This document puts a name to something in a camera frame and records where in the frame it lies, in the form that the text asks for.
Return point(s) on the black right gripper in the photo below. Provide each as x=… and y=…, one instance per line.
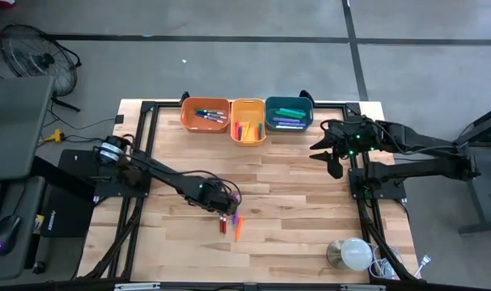
x=348, y=139

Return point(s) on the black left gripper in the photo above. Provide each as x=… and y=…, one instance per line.
x=212, y=196

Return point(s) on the maroon thin marker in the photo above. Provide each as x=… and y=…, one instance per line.
x=221, y=224

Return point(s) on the red thin marker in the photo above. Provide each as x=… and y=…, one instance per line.
x=224, y=226

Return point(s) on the mint green highlighter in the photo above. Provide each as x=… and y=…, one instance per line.
x=289, y=127

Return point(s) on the orange highlighter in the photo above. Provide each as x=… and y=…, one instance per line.
x=239, y=232

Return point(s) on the teal thick marker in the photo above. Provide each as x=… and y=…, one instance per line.
x=297, y=110

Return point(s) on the two-tone purple thick marker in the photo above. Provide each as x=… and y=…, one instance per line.
x=285, y=120

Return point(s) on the green thick marker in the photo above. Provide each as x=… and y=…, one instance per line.
x=287, y=114

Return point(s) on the pink highlighter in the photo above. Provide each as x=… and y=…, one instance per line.
x=237, y=131

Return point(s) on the coral highlighter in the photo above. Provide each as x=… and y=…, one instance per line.
x=256, y=134

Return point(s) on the yellow highlighter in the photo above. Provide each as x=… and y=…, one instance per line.
x=247, y=130

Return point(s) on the black capped white marker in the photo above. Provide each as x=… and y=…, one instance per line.
x=218, y=116

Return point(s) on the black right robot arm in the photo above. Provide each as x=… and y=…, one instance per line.
x=423, y=169

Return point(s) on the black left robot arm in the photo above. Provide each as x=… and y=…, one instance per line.
x=164, y=174

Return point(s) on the black clamp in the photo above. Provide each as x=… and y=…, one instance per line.
x=306, y=96
x=184, y=98

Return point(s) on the teal plastic bin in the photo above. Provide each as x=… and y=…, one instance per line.
x=289, y=103

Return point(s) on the orange plastic bin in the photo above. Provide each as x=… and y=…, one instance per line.
x=206, y=126

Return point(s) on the yellow plastic bin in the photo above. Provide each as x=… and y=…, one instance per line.
x=248, y=109

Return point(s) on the metal cup white lid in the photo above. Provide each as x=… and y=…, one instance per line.
x=356, y=254

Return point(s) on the black square tag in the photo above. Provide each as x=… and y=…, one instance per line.
x=119, y=119

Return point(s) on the white power plug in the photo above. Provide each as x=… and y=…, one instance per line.
x=426, y=260

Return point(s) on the black metal cart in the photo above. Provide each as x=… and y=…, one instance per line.
x=488, y=121

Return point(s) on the yellow power connector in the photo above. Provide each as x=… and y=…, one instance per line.
x=57, y=136

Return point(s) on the small black knob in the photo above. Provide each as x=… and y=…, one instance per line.
x=38, y=267

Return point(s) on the grey desk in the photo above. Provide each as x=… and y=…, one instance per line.
x=26, y=258

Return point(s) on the black computer mouse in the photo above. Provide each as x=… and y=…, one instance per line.
x=6, y=234

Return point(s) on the dark grey monitor panel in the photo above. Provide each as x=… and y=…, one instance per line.
x=14, y=125

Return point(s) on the black floor fan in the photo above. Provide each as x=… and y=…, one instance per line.
x=43, y=60

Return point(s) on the black aluminium table frame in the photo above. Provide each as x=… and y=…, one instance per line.
x=168, y=105

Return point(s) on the silver metal bracket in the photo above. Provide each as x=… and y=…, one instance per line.
x=362, y=288
x=136, y=287

